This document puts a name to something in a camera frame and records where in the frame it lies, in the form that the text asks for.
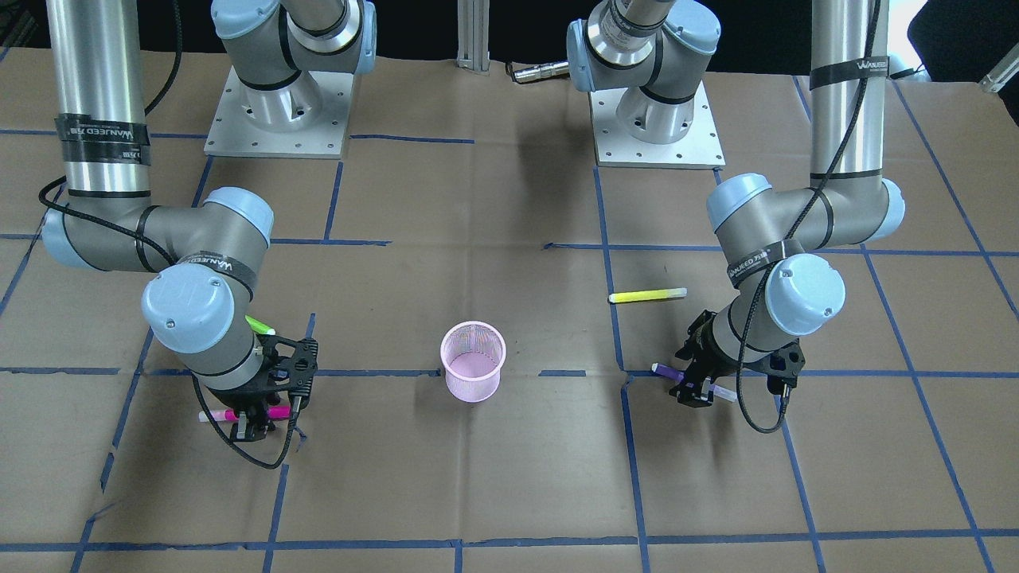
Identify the yellow marker pen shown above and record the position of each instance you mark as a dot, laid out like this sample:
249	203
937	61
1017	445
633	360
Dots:
642	296

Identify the aluminium frame post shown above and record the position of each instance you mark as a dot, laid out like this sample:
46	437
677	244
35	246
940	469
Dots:
472	26

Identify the green marker pen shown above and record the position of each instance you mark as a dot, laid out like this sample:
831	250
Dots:
259	328

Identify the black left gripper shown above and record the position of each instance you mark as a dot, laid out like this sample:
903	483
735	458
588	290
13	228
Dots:
719	363

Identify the metal cylinder connector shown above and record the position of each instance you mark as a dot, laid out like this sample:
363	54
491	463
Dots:
534	73

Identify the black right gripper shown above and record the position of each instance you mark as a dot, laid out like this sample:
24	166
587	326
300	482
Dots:
237	397

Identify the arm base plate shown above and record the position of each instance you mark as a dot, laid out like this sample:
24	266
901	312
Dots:
308	119
631	130

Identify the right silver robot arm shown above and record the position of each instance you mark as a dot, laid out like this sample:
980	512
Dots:
205	259

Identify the purple marker pen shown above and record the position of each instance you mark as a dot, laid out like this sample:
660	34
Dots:
672	374

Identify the pink marker pen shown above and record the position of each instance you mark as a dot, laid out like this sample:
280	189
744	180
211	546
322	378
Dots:
274	413

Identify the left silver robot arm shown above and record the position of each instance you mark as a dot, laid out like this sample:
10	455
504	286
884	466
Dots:
656	53

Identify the pink mesh cup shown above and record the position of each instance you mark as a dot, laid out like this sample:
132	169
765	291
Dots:
473	354

